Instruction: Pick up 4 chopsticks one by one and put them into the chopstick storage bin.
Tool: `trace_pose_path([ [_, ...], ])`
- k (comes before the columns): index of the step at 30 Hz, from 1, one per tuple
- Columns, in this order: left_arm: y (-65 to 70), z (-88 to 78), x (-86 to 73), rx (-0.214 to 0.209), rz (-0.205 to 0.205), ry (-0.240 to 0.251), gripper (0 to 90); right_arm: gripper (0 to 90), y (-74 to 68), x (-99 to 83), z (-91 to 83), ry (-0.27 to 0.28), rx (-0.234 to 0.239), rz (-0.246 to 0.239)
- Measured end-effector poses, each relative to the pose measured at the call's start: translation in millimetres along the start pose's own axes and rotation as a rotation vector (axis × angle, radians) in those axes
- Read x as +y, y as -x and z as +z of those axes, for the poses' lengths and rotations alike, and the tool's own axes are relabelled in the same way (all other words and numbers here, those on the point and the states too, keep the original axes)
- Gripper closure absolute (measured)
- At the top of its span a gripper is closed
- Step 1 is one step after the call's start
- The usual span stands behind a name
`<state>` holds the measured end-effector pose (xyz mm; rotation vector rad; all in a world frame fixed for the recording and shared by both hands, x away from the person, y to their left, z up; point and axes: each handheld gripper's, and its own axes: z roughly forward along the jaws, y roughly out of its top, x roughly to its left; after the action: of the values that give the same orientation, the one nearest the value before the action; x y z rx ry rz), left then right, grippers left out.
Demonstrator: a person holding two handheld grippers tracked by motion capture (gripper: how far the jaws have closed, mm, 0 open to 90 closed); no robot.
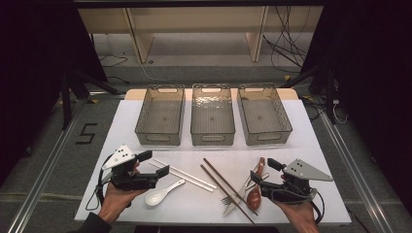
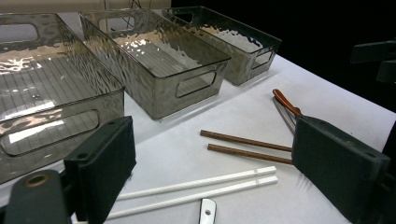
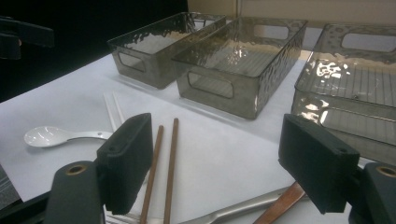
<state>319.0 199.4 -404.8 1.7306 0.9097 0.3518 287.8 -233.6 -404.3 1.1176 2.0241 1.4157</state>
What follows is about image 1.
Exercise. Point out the black tripod stand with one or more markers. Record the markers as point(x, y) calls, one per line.
point(66, 106)

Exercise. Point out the metal knife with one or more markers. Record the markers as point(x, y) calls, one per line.
point(233, 204)

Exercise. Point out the brown wooden spoon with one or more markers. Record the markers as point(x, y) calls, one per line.
point(254, 199)

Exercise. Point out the light wooden desk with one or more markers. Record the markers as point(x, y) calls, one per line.
point(194, 19)

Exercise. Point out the brown wooden chopstick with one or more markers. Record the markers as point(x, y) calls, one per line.
point(220, 176)
point(213, 179)

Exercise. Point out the black curtain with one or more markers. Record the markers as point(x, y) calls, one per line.
point(372, 64)
point(32, 64)

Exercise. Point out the person's left hand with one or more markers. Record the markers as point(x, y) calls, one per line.
point(113, 200)

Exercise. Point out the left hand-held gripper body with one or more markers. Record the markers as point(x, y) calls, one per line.
point(129, 181)

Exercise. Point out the black metal stand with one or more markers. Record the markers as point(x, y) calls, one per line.
point(329, 103)

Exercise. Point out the white ceramic spoon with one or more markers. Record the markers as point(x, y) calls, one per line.
point(154, 197)

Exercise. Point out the metal fork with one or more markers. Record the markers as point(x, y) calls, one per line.
point(226, 200)

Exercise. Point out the metal floor rail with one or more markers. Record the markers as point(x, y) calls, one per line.
point(40, 186)
point(360, 184)

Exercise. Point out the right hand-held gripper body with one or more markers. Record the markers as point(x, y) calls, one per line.
point(291, 191)

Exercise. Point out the smoky clear plastic bin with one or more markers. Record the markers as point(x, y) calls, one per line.
point(160, 118)
point(212, 119)
point(264, 116)

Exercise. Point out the person's right hand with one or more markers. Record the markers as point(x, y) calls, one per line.
point(301, 216)

